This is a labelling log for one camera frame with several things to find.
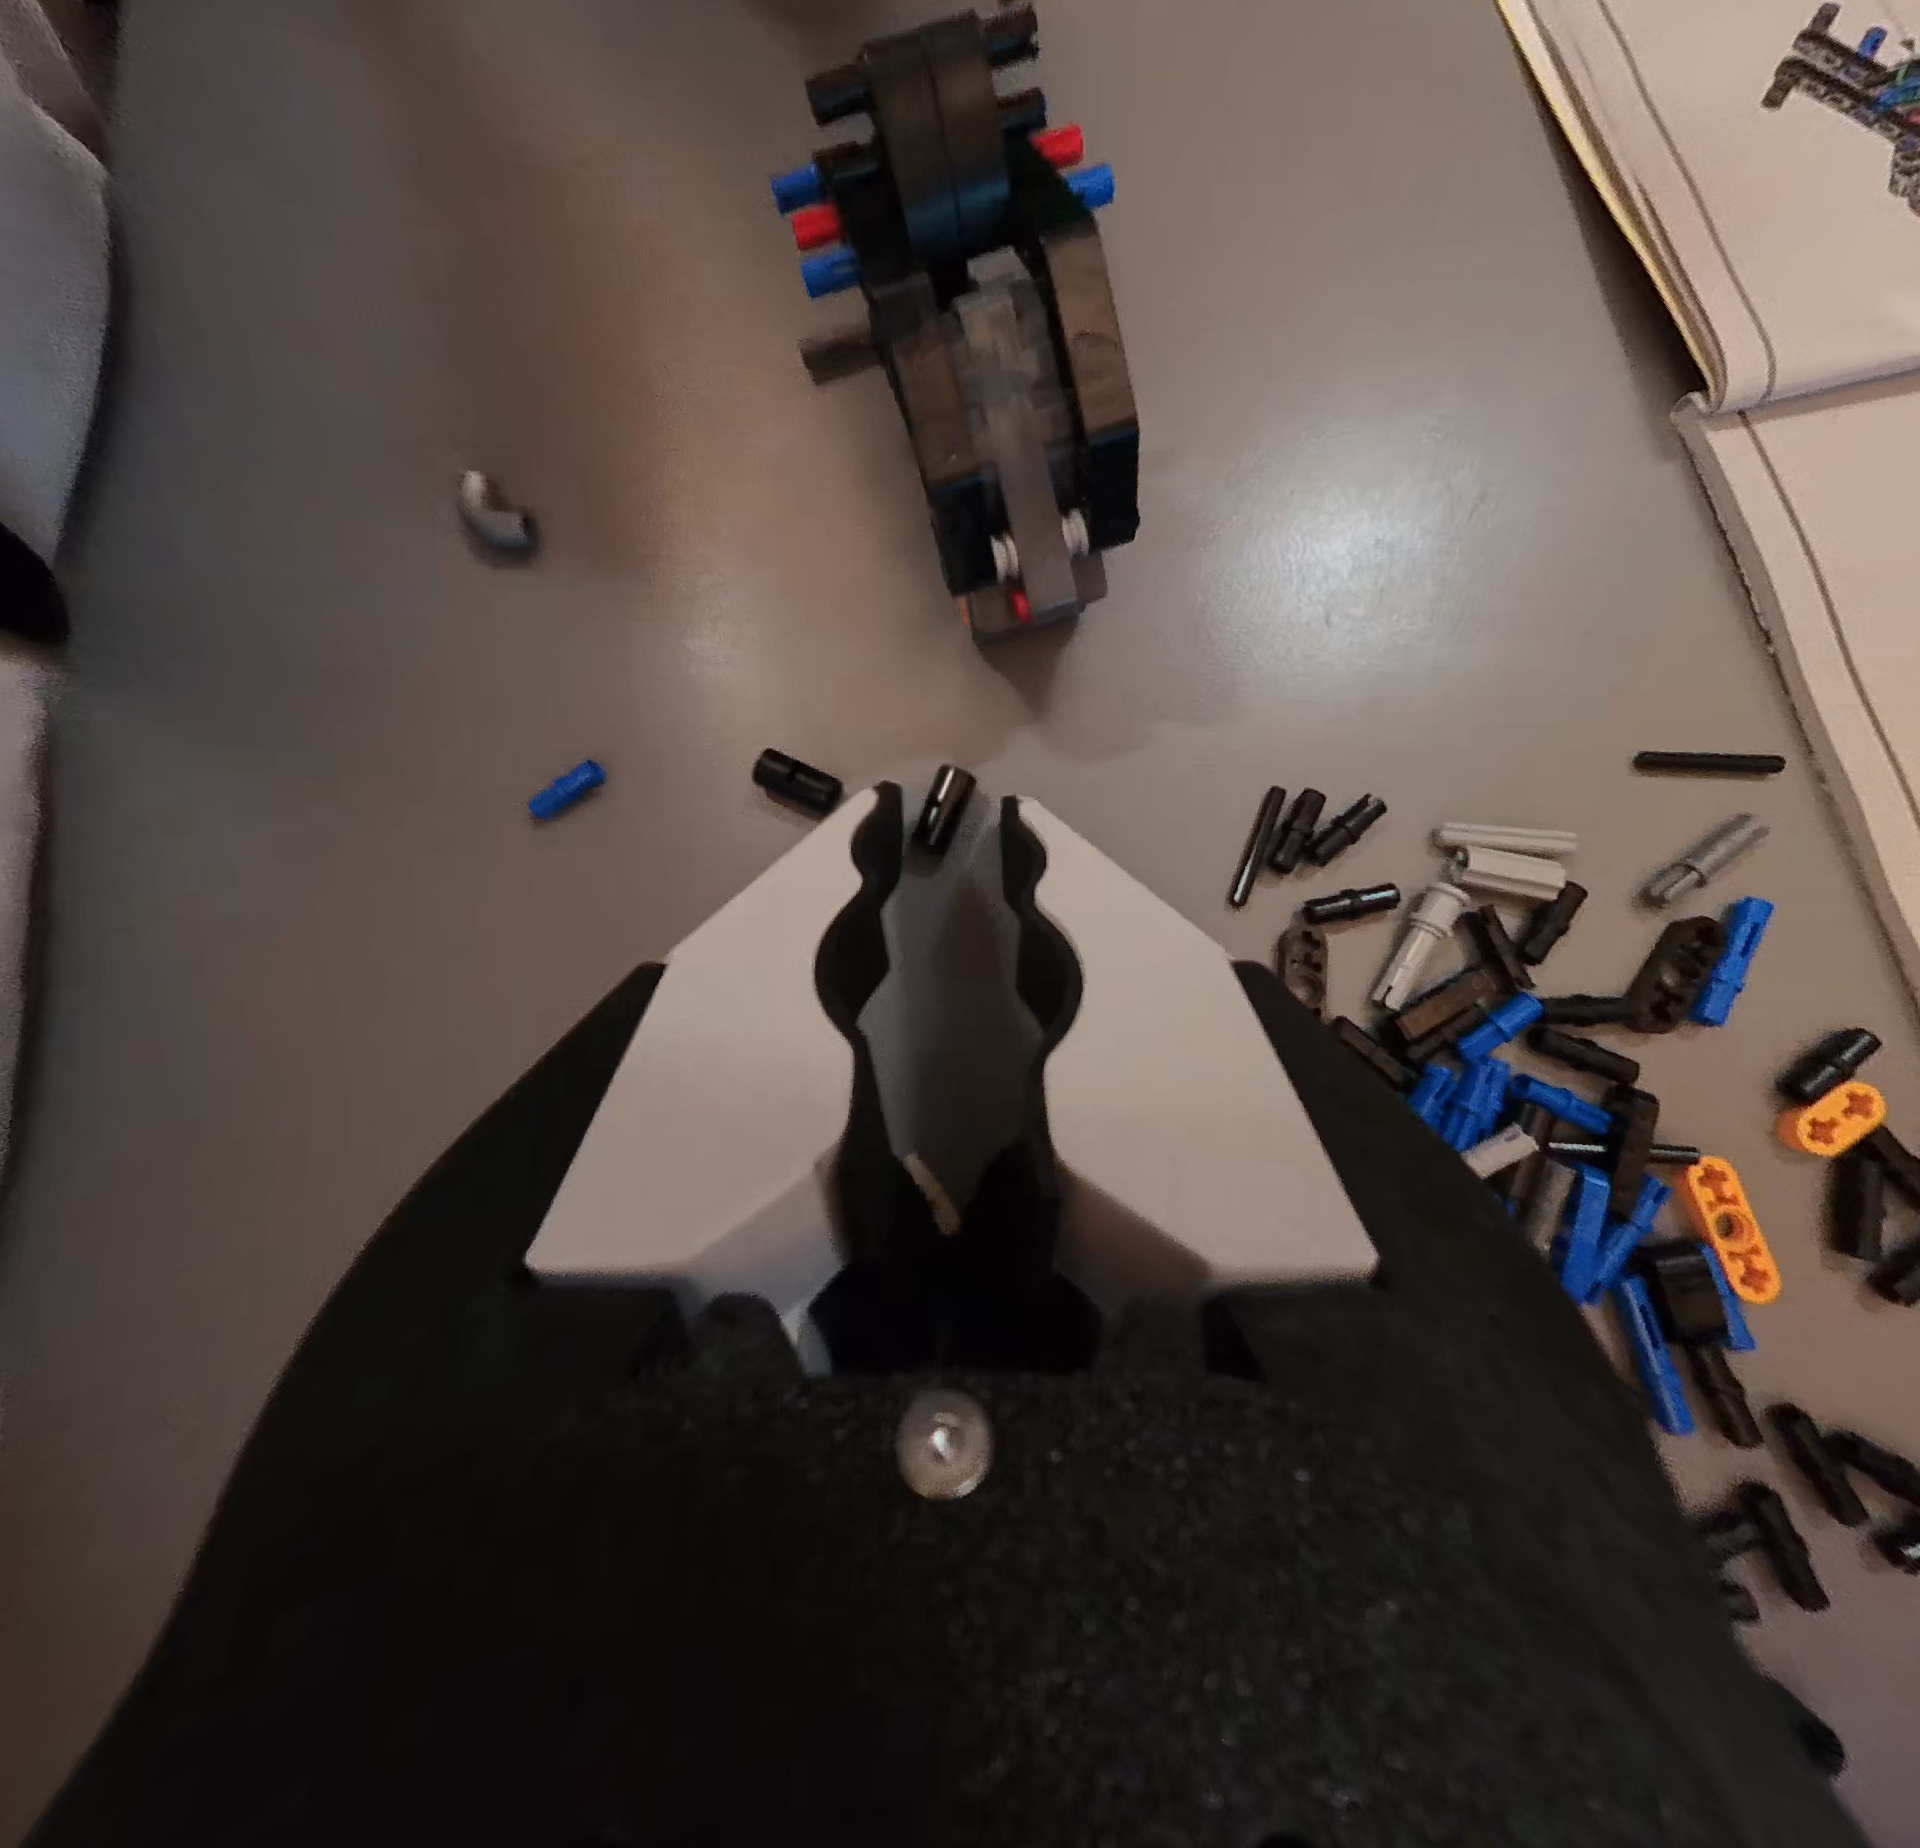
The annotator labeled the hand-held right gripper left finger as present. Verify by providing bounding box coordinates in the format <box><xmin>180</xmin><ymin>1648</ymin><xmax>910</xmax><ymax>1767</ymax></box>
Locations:
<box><xmin>525</xmin><ymin>782</ymin><xmax>904</xmax><ymax>1323</ymax></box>

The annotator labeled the pile of loose lego pieces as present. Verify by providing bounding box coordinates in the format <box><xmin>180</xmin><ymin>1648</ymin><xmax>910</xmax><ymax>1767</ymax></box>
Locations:
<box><xmin>1228</xmin><ymin>782</ymin><xmax>1920</xmax><ymax>1625</ymax></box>

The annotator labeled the lego instruction booklet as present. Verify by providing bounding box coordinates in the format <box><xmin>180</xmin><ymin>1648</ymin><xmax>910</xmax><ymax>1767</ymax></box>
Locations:
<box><xmin>1462</xmin><ymin>0</ymin><xmax>1920</xmax><ymax>999</ymax></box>

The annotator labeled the grey curved lego pipe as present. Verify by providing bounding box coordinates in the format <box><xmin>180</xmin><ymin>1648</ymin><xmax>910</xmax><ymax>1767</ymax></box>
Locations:
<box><xmin>457</xmin><ymin>466</ymin><xmax>539</xmax><ymax>560</ymax></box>

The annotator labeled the black lego vehicle assembly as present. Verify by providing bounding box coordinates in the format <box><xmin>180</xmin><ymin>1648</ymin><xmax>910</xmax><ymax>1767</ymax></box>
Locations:
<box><xmin>772</xmin><ymin>1</ymin><xmax>1144</xmax><ymax>650</ymax></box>

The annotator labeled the orange lego beam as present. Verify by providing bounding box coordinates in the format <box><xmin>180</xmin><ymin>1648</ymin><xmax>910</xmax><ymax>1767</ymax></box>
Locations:
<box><xmin>1777</xmin><ymin>1081</ymin><xmax>1887</xmax><ymax>1156</ymax></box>
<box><xmin>1685</xmin><ymin>1156</ymin><xmax>1786</xmax><ymax>1303</ymax></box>

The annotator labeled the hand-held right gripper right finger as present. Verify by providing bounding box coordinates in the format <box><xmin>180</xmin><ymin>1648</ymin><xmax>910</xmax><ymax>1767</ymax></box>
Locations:
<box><xmin>1001</xmin><ymin>793</ymin><xmax>1381</xmax><ymax>1323</ymax></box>

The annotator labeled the grey lego pin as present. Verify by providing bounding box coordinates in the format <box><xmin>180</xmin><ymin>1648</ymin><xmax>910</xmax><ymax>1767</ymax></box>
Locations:
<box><xmin>1642</xmin><ymin>814</ymin><xmax>1770</xmax><ymax>907</ymax></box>

